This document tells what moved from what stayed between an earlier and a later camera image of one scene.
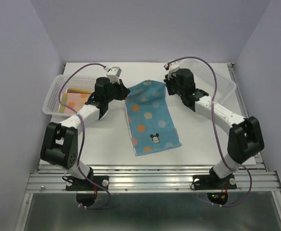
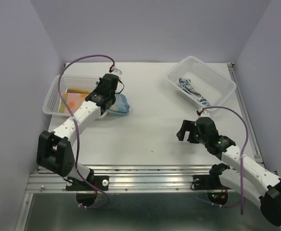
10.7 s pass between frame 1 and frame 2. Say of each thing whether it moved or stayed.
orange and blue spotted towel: stayed
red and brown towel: stayed
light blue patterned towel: moved
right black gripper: moved
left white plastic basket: stayed
